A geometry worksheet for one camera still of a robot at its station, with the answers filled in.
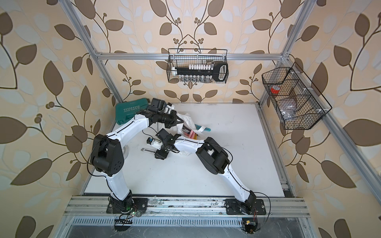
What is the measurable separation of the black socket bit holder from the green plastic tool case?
47 cm

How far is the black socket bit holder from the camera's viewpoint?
0.82 m

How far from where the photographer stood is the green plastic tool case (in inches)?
43.0

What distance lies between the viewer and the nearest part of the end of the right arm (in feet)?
2.41

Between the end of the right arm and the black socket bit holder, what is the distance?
0.34m

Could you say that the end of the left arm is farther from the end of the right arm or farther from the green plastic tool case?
the green plastic tool case

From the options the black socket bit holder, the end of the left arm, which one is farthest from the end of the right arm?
the black socket bit holder

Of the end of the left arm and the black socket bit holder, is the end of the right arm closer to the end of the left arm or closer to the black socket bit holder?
the end of the left arm

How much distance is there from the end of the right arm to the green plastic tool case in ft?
1.34
